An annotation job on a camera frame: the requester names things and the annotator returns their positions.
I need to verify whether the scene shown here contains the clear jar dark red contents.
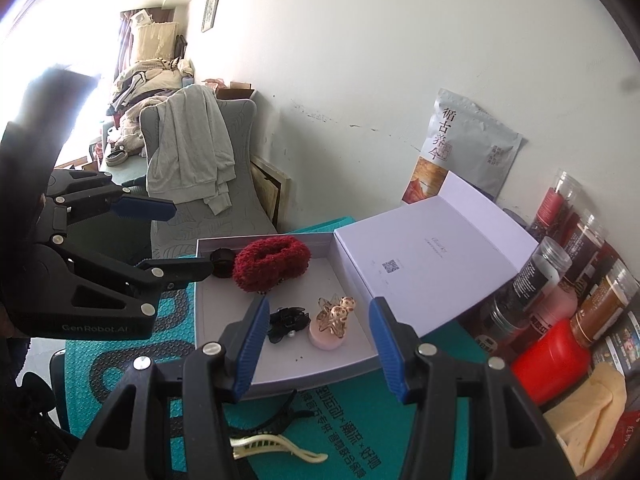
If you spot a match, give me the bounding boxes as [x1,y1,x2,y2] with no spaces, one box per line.
[562,213,609,262]

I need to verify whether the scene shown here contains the black hair tie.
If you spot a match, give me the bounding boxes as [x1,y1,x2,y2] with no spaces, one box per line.
[208,248,236,280]

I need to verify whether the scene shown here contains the grey garment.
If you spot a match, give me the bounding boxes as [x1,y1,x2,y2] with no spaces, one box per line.
[146,84,237,215]

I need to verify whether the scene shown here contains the pink lidded jar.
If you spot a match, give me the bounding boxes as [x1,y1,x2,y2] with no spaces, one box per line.
[529,279,579,334]

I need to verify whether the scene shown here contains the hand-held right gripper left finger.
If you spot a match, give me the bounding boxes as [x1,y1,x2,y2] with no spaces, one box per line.
[62,296,271,480]

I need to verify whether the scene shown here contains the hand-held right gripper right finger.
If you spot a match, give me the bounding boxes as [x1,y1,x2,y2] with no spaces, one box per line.
[368,296,577,480]

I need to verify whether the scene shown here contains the framed wall picture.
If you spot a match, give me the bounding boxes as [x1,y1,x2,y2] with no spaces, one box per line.
[200,0,223,34]

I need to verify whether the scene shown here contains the red canister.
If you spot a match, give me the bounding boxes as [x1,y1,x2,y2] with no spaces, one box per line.
[509,317,594,406]

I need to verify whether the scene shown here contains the dark red pouch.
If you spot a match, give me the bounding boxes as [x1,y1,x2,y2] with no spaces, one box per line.
[594,242,624,281]

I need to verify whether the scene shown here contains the light wooden picture frame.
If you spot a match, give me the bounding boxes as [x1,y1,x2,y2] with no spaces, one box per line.
[248,154,292,234]

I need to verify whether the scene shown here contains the red fuzzy scrunchie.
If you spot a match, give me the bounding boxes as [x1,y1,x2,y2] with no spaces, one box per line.
[230,234,312,294]

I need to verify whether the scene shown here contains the red snack packet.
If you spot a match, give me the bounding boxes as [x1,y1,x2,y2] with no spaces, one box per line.
[619,419,640,462]

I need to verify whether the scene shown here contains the clear jar black label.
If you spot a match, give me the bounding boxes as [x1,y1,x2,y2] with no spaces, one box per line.
[509,236,573,306]

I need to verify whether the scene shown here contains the black mesh chair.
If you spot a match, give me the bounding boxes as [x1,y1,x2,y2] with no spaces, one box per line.
[19,349,87,480]

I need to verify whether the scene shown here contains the pink round compact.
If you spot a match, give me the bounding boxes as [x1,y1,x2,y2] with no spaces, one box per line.
[308,322,349,352]

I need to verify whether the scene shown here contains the leopard bow hair clip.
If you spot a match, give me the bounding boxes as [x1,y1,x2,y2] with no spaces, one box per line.
[313,294,357,340]

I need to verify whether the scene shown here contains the cream hair claw clip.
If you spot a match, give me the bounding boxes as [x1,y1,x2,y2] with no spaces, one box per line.
[228,433,330,463]

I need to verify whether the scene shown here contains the yellow paper bag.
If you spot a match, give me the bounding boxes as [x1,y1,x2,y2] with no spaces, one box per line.
[542,361,629,479]

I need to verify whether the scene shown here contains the curtain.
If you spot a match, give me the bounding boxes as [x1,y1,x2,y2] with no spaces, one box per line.
[112,7,146,91]

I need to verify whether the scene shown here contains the black lace pearl hair clip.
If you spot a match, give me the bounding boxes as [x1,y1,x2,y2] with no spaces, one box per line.
[267,305,312,345]

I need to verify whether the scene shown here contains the black hair claw clip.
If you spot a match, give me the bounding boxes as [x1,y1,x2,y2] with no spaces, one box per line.
[227,388,321,436]

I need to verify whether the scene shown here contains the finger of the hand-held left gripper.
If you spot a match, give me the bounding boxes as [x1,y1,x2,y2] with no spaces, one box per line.
[46,169,177,227]
[9,236,214,337]

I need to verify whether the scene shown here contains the black printed pouch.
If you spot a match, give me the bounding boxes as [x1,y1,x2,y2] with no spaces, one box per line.
[592,309,640,377]

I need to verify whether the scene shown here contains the clear jar brown contents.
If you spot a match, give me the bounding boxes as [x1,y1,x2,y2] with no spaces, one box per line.
[569,258,640,349]

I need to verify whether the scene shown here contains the white gift box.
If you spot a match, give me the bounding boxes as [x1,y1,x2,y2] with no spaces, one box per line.
[195,169,541,401]

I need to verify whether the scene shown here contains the grey cushioned chair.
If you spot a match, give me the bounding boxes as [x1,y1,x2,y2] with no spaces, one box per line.
[138,98,281,262]

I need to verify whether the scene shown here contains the grey printed pouch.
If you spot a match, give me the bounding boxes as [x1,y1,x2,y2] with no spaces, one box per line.
[401,88,524,206]

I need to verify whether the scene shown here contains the pile of clothes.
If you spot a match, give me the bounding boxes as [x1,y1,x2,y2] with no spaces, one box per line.
[102,57,196,136]

